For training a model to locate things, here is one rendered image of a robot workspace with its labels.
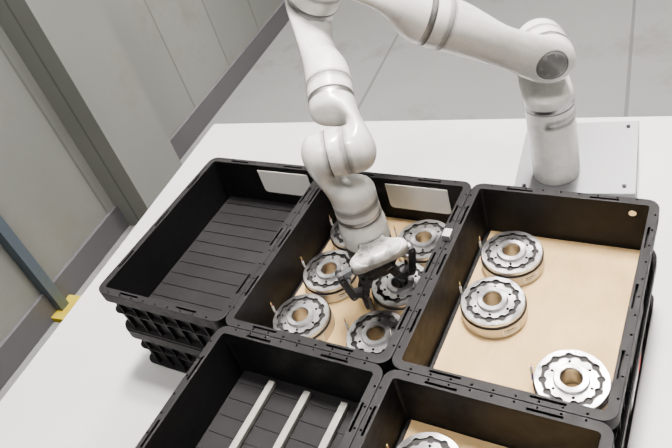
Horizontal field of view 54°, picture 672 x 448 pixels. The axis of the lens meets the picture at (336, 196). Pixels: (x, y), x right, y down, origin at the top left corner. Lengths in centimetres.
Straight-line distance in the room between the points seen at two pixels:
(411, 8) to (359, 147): 30
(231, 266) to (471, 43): 63
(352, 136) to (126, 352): 80
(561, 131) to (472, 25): 29
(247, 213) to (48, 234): 150
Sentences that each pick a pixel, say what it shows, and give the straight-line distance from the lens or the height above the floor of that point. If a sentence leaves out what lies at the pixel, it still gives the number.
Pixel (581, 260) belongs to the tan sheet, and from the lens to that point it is 119.
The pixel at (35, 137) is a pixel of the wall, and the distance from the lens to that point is 281.
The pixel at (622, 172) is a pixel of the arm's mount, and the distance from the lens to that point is 142.
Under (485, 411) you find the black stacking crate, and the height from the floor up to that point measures 91.
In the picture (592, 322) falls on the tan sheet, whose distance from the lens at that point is 110.
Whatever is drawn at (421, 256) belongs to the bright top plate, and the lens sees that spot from 118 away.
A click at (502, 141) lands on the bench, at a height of 70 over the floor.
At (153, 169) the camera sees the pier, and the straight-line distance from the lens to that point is 300.
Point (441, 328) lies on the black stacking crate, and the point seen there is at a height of 84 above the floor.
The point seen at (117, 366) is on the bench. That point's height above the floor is 70.
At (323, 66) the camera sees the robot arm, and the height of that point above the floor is 124.
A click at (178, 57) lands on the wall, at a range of 347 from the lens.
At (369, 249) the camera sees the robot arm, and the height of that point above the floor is 101.
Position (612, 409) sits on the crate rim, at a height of 93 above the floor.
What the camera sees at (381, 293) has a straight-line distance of 115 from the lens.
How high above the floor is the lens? 170
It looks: 38 degrees down
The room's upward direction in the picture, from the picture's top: 19 degrees counter-clockwise
